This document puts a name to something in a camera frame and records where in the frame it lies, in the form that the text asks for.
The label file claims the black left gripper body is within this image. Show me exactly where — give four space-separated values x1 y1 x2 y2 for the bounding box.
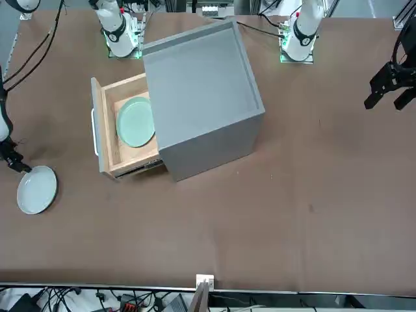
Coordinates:
370 21 416 96

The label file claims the aluminium post with bracket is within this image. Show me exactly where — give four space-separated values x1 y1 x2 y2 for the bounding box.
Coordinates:
190 274 215 312

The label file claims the black box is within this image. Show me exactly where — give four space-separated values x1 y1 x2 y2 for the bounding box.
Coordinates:
0 292 36 312

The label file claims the white plate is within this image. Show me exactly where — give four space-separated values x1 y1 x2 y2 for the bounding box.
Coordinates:
16 165 59 215

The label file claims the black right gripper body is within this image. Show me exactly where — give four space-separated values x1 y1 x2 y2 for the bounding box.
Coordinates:
0 139 23 165

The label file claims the gray drawer with white handle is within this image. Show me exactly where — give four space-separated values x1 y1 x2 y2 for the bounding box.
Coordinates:
90 73 163 181

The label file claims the light green plate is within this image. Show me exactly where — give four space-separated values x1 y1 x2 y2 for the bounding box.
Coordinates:
116 96 156 149

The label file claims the black left arm base cable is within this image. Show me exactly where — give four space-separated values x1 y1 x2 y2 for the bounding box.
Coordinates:
235 19 283 37

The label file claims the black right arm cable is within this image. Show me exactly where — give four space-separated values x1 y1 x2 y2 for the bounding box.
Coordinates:
0 0 66 92

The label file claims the aluminium corner rail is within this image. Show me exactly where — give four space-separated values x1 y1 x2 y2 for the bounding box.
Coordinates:
392 0 416 29

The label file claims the red black power strip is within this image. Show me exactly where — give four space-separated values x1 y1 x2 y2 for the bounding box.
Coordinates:
116 294 144 312

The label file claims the gray drawer cabinet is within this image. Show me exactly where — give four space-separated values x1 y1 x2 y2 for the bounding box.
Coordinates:
142 16 267 183

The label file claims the grey power adapter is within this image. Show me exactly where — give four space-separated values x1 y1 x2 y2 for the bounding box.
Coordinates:
164 294 189 312

